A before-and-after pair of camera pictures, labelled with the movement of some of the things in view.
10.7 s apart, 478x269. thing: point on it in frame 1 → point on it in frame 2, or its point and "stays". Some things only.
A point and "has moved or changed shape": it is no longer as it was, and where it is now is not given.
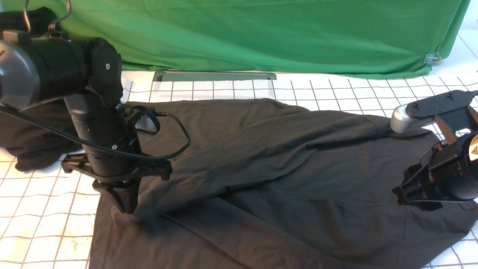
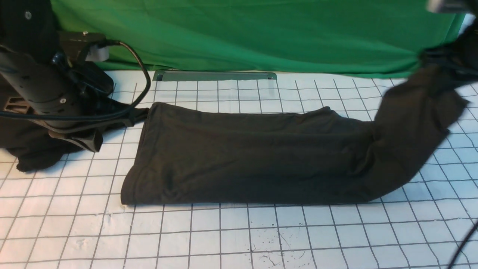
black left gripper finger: x=127 y=192 → x=91 y=139
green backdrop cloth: x=379 y=38 stays
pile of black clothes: x=31 y=145 stays
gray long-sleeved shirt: x=257 y=184 has moved or changed shape
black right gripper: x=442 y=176 → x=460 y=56
